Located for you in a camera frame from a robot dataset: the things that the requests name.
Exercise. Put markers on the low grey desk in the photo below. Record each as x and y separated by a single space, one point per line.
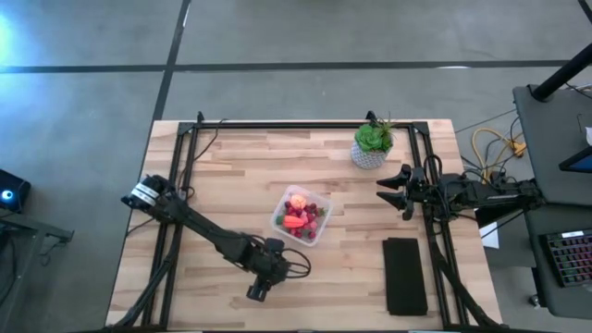
564 300

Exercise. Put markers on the black caster wheel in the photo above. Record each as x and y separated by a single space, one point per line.
534 300

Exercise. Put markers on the grey metal stand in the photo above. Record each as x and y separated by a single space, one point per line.
28 231

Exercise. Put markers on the white paper sheet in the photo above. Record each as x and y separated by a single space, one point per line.
490 236

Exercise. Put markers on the red toy strawberry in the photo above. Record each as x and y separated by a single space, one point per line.
321 212

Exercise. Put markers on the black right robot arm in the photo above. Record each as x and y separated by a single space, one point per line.
499 196

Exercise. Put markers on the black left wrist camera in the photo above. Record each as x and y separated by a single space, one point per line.
276 245

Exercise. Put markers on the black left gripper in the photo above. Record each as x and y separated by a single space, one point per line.
270 268

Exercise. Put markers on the orange toy carrot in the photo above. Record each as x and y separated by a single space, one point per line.
293 222

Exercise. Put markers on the backlit black keyboard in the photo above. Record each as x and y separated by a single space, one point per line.
573 259

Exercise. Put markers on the black box with blue light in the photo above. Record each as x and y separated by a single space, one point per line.
16 189

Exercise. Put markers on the pink toy peach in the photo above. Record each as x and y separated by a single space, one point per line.
298 202

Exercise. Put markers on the succulent in white patterned pot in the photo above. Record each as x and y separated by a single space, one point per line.
370 139

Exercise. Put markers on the black metal table frame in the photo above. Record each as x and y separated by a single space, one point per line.
300 125

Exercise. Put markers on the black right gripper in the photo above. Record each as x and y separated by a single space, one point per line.
418 192

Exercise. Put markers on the black pole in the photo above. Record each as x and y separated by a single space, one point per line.
559 74

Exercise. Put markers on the clear plastic tupperware container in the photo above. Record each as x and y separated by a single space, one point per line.
279 210

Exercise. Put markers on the black rectangular mat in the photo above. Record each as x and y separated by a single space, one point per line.
404 277

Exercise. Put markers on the black tablet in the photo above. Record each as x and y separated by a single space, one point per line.
580 163

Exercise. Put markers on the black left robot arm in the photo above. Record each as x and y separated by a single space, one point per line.
208 231

